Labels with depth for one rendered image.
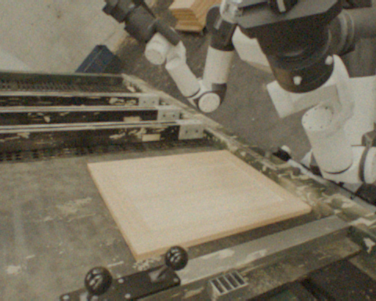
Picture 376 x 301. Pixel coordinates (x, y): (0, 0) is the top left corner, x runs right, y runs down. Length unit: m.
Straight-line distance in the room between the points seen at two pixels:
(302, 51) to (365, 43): 0.30
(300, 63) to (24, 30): 5.48
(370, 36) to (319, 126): 0.22
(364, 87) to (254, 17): 0.38
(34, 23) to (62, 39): 0.48
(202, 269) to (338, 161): 0.34
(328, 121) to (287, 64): 0.19
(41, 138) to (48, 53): 4.73
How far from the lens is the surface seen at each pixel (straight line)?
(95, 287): 0.44
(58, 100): 1.61
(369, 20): 0.73
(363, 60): 0.72
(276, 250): 0.74
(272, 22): 0.39
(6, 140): 1.15
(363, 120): 0.73
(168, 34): 0.97
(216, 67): 1.07
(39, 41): 5.80
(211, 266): 0.64
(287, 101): 0.53
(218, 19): 1.01
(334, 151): 0.64
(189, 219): 0.79
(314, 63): 0.44
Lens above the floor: 1.78
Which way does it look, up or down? 39 degrees down
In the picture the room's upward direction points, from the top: 48 degrees counter-clockwise
